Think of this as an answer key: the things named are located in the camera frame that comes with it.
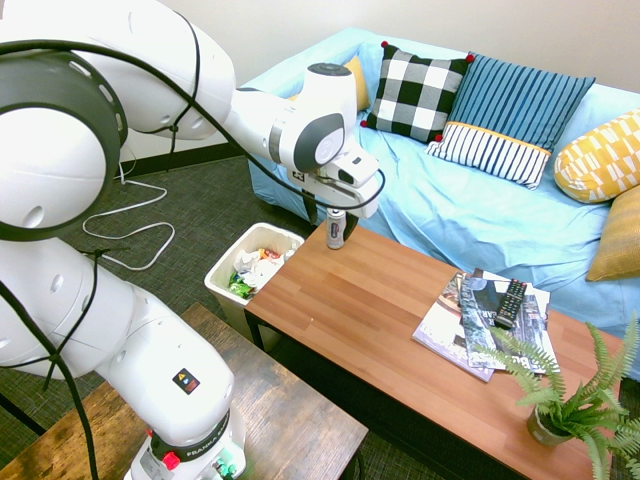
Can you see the black remote control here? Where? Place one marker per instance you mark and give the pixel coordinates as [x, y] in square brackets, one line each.
[512, 302]

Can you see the stack of magazines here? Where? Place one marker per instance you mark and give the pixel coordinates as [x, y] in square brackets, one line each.
[440, 330]

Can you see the wooden coffee table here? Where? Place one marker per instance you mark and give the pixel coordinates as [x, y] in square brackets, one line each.
[350, 310]

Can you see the rustic dark wood table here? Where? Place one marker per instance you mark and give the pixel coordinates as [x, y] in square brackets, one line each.
[290, 415]

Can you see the blue striped pillow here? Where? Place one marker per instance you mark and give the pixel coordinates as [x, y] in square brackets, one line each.
[510, 110]

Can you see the green snack wrapper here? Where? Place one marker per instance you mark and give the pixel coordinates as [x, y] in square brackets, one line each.
[242, 286]

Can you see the crumpled white paper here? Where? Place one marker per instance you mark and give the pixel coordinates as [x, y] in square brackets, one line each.
[257, 265]

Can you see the black white checkered pillow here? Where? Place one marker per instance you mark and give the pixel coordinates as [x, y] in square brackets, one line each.
[415, 95]

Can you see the yellow white patterned bolster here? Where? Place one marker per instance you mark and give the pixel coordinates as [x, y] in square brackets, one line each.
[600, 160]

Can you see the white plastic trash bin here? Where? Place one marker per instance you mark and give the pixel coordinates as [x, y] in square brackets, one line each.
[225, 277]

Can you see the red snack wrapper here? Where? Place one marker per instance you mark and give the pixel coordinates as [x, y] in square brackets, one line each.
[270, 255]

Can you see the dark cover magazine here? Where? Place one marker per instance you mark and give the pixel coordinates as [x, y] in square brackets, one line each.
[482, 310]

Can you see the light blue sofa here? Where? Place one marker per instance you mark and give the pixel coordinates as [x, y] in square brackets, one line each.
[450, 210]

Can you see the silver drink can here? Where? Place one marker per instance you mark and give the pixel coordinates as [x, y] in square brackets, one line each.
[336, 230]

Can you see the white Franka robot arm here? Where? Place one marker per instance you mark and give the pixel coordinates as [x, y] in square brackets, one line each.
[50, 150]

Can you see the green fern plant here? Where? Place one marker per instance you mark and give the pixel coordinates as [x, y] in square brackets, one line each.
[590, 400]

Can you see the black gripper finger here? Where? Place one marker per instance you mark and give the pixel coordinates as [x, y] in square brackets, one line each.
[351, 225]
[311, 210]

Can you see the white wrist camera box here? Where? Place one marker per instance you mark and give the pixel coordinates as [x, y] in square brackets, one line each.
[352, 167]

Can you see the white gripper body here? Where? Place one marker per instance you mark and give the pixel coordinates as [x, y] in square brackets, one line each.
[350, 200]

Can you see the mustard yellow pillow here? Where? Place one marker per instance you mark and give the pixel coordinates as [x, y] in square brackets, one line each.
[360, 82]
[620, 235]

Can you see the grey plant pot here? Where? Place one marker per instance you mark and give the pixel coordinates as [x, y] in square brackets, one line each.
[545, 432]

